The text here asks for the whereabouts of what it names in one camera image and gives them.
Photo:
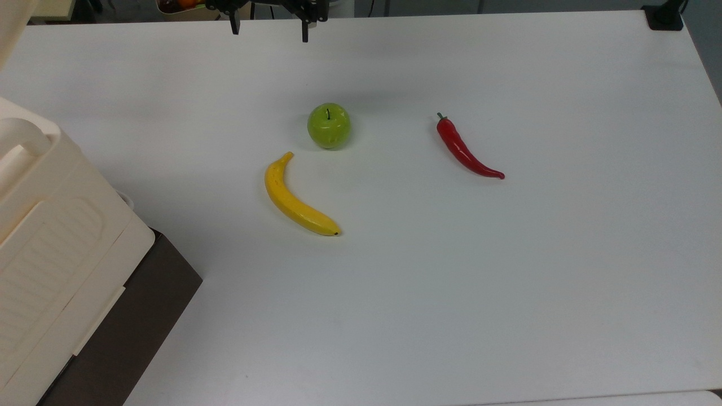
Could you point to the black Franka gripper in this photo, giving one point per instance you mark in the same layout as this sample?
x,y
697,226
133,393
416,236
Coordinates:
x,y
271,5

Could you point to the green apple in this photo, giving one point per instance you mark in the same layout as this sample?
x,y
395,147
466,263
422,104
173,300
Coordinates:
x,y
329,126

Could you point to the basket of fruit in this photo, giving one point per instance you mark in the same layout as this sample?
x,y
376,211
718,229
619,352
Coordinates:
x,y
177,4

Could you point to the yellow banana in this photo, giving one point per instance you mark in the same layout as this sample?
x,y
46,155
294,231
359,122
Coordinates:
x,y
287,200

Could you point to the red chili pepper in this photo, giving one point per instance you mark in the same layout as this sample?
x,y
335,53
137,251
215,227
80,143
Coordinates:
x,y
461,151

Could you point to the cream cabinet door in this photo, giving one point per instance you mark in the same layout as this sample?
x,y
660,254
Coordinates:
x,y
14,28

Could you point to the dark brown drawer base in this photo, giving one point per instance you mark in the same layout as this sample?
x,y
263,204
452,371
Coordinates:
x,y
135,316

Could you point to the black table clamp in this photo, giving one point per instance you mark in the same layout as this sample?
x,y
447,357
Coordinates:
x,y
664,17

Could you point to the cream plastic cabinet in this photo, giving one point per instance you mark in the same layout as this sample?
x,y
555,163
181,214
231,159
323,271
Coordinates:
x,y
51,248

